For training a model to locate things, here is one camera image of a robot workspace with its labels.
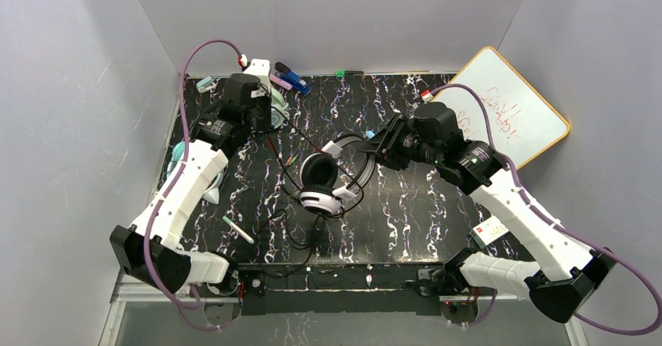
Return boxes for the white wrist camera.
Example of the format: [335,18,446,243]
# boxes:
[238,54,272,91]
[420,90,434,102]

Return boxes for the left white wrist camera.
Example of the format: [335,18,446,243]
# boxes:
[238,54,272,91]

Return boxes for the green capped white marker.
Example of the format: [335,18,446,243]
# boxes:
[222,216,255,244]

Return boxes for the teal cat ear headphones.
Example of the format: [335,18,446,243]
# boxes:
[163,139,229,207]

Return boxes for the white board orange frame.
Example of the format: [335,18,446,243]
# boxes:
[431,47,571,169]

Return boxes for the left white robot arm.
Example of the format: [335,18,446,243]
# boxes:
[109,73,272,294]

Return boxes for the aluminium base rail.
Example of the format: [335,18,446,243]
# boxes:
[100,264,587,345]

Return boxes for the mint green gaming headphones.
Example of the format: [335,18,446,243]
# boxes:
[270,87,289,130]

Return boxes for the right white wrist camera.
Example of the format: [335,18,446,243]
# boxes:
[420,90,434,102]

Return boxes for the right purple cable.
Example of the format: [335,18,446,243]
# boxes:
[432,84,662,337]

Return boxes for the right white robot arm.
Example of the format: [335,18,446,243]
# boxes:
[359,102,615,323]

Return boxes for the black and white headphones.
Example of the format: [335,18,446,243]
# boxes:
[255,126,376,280]

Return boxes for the small light blue eraser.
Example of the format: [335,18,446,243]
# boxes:
[196,77,215,93]

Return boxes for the pink highlighter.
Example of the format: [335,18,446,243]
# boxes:
[269,73,293,91]

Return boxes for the small white red box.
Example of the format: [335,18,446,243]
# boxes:
[469,216,509,248]

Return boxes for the blue stapler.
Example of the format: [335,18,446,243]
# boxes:
[274,62,311,94]

